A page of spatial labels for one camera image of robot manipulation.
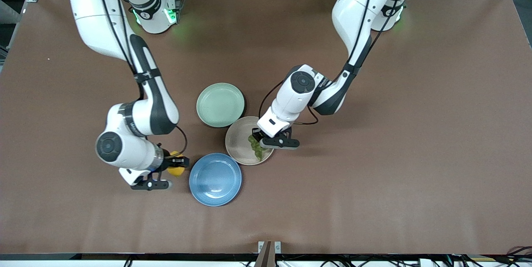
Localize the yellow lemon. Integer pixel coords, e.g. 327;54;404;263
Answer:
167;151;186;177

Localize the green lettuce leaf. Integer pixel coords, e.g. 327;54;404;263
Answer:
248;134;268;162

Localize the beige plate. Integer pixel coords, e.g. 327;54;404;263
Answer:
225;116;276;166

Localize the blue plate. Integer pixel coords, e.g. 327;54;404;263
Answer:
189;153;242;207

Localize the light green plate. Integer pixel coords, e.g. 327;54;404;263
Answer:
196;83;245;128

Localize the brown table mat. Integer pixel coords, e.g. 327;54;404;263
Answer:
0;0;532;255

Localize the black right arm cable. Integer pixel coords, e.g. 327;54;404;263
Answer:
166;125;188;157

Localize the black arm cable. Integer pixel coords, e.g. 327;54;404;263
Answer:
166;125;188;157
259;80;318;125

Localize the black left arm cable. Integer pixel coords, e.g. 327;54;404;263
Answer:
259;80;318;125

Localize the metal table edge bracket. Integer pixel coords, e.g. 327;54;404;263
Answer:
258;241;282;267

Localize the black cable bundle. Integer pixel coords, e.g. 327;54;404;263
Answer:
505;245;532;260

